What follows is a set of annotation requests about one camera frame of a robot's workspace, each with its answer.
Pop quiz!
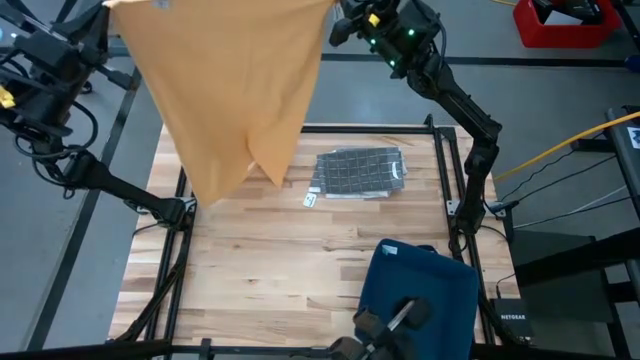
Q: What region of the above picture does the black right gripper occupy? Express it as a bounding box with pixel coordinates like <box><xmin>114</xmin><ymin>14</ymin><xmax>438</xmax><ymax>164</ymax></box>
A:
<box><xmin>328</xmin><ymin>0</ymin><xmax>444</xmax><ymax>76</ymax></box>

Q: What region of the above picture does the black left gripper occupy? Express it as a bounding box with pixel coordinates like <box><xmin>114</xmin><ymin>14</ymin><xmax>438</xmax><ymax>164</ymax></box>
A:
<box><xmin>12</xmin><ymin>2</ymin><xmax>142</xmax><ymax>101</ymax></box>

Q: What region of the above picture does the yellow towel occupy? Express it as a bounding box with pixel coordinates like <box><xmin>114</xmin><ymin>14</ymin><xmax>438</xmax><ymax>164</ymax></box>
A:
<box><xmin>102</xmin><ymin>0</ymin><xmax>336</xmax><ymax>207</ymax></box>

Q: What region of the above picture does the white checked towel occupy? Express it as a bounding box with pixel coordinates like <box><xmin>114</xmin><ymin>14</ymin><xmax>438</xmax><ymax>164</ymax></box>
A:
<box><xmin>303</xmin><ymin>147</ymin><xmax>409</xmax><ymax>209</ymax></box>

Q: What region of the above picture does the blue fabric bin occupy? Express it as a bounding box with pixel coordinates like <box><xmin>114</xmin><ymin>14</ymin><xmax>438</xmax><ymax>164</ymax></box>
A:
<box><xmin>355</xmin><ymin>238</ymin><xmax>480</xmax><ymax>360</ymax></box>

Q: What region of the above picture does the grey metal cart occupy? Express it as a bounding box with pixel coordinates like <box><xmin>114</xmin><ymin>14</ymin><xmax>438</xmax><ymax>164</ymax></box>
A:
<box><xmin>0</xmin><ymin>0</ymin><xmax>146</xmax><ymax>96</ymax></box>

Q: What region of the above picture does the red plastic crate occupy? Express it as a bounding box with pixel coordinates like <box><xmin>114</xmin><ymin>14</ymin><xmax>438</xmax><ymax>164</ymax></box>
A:
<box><xmin>512</xmin><ymin>0</ymin><xmax>623</xmax><ymax>50</ymax></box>

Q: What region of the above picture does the black device in crate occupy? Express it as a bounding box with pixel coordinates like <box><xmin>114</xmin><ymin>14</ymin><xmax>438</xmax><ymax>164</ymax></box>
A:
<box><xmin>530</xmin><ymin>0</ymin><xmax>605</xmax><ymax>25</ymax></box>

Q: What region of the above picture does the black object with silver rod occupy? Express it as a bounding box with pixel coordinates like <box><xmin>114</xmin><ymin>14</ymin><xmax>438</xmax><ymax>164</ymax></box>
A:
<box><xmin>327</xmin><ymin>297</ymin><xmax>434</xmax><ymax>360</ymax></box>

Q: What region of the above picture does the black side desk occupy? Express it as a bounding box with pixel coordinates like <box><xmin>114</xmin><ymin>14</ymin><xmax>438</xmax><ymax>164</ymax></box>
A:
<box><xmin>603</xmin><ymin>104</ymin><xmax>640</xmax><ymax>224</ymax></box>

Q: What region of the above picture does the black floor stand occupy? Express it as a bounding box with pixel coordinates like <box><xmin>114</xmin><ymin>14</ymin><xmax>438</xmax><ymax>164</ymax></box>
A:
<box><xmin>509</xmin><ymin>227</ymin><xmax>640</xmax><ymax>360</ymax></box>

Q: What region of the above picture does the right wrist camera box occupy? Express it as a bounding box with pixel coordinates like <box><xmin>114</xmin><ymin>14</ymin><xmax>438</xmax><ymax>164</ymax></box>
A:
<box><xmin>359</xmin><ymin>0</ymin><xmax>401</xmax><ymax>29</ymax></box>

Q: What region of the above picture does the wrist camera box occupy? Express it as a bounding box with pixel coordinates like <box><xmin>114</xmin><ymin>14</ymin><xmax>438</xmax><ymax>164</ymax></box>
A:
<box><xmin>359</xmin><ymin>0</ymin><xmax>401</xmax><ymax>29</ymax></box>
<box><xmin>0</xmin><ymin>74</ymin><xmax>36</xmax><ymax>131</ymax></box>

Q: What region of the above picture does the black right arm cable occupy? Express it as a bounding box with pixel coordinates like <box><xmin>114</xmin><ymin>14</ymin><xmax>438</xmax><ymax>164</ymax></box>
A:
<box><xmin>432</xmin><ymin>14</ymin><xmax>450</xmax><ymax>66</ymax></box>

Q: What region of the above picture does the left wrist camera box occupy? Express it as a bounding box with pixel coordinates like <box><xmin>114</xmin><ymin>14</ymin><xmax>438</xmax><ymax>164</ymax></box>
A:
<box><xmin>0</xmin><ymin>74</ymin><xmax>36</xmax><ymax>131</ymax></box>

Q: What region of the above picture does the black outer rig frame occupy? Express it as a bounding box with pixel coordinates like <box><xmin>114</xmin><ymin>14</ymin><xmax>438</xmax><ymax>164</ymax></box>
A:
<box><xmin>0</xmin><ymin>44</ymin><xmax>640</xmax><ymax>360</ymax></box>

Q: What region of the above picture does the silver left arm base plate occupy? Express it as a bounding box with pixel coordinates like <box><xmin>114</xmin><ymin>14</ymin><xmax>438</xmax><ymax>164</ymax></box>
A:
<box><xmin>123</xmin><ymin>197</ymin><xmax>197</xmax><ymax>216</ymax></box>

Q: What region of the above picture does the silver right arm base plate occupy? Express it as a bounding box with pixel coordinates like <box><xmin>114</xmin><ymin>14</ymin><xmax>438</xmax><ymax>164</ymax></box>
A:
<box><xmin>446</xmin><ymin>198</ymin><xmax>507</xmax><ymax>220</ymax></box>

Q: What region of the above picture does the thick yellow cable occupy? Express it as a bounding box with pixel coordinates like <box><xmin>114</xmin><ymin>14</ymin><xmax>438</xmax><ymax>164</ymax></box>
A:
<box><xmin>494</xmin><ymin>109</ymin><xmax>640</xmax><ymax>182</ymax></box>

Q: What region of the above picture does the black floor cable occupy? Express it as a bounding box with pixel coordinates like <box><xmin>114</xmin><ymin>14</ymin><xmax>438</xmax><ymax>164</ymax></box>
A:
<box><xmin>499</xmin><ymin>154</ymin><xmax>617</xmax><ymax>204</ymax></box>
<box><xmin>512</xmin><ymin>194</ymin><xmax>632</xmax><ymax>230</ymax></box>

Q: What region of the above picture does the white floor cable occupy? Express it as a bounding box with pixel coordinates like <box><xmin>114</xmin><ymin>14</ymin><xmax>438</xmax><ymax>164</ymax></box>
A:
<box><xmin>569</xmin><ymin>184</ymin><xmax>629</xmax><ymax>214</ymax></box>

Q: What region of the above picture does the black network switch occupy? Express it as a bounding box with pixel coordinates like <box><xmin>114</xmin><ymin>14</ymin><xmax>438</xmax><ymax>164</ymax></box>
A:
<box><xmin>488</xmin><ymin>297</ymin><xmax>534</xmax><ymax>342</ymax></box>

